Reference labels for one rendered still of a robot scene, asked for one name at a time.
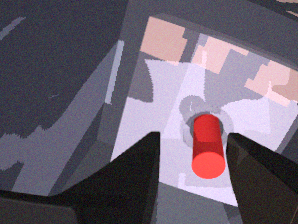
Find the red peg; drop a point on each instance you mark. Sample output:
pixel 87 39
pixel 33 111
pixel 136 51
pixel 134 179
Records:
pixel 208 152

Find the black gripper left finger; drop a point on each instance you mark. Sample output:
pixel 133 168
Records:
pixel 122 192

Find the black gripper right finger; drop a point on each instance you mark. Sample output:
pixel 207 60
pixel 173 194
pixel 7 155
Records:
pixel 265 184

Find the dark grey box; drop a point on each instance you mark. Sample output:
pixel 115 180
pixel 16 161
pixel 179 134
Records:
pixel 65 73

